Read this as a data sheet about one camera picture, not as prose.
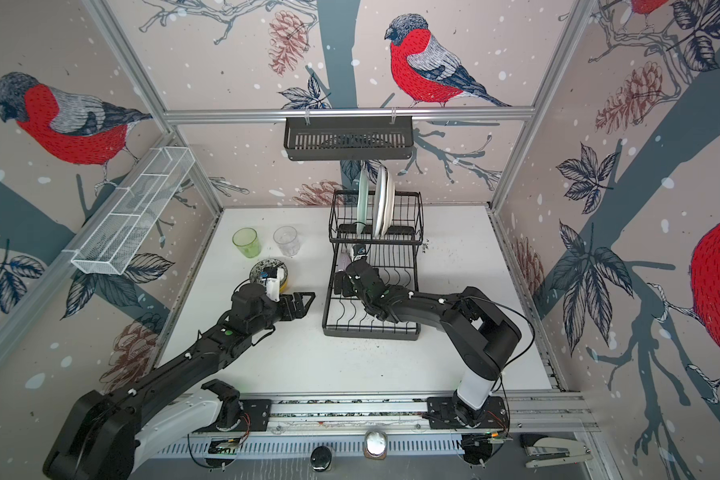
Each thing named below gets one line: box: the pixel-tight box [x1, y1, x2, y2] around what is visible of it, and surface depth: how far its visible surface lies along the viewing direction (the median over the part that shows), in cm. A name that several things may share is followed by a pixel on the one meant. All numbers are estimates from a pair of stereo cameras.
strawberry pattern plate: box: [373, 166, 389, 238], surface depth 75 cm
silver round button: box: [364, 430, 388, 460], surface depth 62 cm
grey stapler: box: [520, 433, 594, 468], surface depth 69 cm
